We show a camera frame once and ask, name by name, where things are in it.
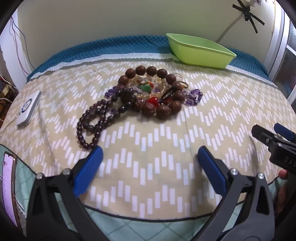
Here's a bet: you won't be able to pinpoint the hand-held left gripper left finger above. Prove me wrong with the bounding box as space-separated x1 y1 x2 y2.
26 146 104 241

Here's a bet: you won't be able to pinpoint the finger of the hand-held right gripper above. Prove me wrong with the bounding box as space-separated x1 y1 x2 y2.
252 125 282 152
274 123 296 142

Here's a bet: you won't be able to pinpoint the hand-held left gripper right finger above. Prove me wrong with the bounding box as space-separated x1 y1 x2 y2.
198 146 275 241

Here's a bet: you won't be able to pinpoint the yellow crystal bead bracelet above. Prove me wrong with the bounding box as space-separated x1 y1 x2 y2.
129 76 170 99

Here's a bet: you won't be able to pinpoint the green plastic tray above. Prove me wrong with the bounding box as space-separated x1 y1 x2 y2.
166 33 237 70

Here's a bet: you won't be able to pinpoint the large brown wooden bead bracelet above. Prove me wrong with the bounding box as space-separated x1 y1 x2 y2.
118 65 186 120

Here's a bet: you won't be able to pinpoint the person's right hand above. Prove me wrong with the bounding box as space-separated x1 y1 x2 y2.
276 169 289 215

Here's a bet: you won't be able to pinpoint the yellow chevron tablecloth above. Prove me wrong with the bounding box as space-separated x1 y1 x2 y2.
0 54 296 219

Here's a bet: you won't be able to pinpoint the smartphone with lit screen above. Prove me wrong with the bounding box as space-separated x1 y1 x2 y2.
1 151 20 228

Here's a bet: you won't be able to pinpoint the white square device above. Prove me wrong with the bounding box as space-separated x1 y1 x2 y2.
17 90 42 127

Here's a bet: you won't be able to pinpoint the black hair clip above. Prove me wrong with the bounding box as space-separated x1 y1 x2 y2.
159 87 176 104

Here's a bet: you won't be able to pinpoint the teal netted cloth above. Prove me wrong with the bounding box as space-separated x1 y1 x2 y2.
26 35 270 82

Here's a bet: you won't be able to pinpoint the dark purple small bead bracelet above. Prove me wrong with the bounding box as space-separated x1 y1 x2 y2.
77 99 116 150

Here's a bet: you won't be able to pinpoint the light purple crystal bracelet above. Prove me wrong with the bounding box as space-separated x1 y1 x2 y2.
105 86 203 106

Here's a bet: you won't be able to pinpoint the window frame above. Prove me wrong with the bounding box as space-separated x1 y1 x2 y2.
268 9 296 100

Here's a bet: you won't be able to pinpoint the black bead bracelet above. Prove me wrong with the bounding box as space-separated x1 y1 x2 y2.
107 87 139 123

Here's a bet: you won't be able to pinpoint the white device cable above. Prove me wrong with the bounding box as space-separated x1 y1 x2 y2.
0 111 23 135

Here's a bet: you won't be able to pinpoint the white wall cable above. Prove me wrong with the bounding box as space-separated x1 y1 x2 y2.
216 13 246 43

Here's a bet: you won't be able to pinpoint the black cable ties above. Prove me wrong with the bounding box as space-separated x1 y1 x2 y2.
232 0 265 34

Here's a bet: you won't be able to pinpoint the thin dark wall cables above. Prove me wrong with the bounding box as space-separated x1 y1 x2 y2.
9 16 36 73

